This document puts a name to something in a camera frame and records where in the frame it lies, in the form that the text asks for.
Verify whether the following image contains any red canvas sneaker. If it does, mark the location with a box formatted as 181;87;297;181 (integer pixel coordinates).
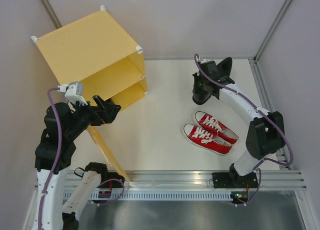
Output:
193;111;239;144
182;124;232;155

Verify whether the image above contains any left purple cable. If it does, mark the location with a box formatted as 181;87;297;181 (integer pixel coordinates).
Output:
36;87;63;230

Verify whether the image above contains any aluminium frame post left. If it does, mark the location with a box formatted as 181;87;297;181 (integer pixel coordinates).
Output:
39;0;62;29

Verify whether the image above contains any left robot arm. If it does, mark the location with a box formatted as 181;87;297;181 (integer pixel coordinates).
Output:
32;95;121;229

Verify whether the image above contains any white slotted cable duct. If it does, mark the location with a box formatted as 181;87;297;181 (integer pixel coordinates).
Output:
63;190;233;201

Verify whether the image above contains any aluminium front rail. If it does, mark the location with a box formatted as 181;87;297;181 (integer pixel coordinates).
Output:
124;170;307;191

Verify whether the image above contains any yellow shoe cabinet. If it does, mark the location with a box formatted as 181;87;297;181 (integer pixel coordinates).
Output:
31;6;148;109

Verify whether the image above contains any yellow cabinet door panel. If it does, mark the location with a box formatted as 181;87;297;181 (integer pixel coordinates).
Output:
87;125;131;182

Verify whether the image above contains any aluminium frame post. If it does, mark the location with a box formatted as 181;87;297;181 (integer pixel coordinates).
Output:
39;0;62;29
252;0;301;63

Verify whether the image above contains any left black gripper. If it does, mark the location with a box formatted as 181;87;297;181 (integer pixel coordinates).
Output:
65;94;121;139

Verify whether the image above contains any aluminium frame post right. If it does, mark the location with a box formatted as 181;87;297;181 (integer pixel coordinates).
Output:
252;0;301;63

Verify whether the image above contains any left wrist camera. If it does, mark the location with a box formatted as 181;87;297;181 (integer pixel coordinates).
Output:
58;82;88;105

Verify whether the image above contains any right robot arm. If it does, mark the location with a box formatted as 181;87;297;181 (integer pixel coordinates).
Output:
193;55;289;188

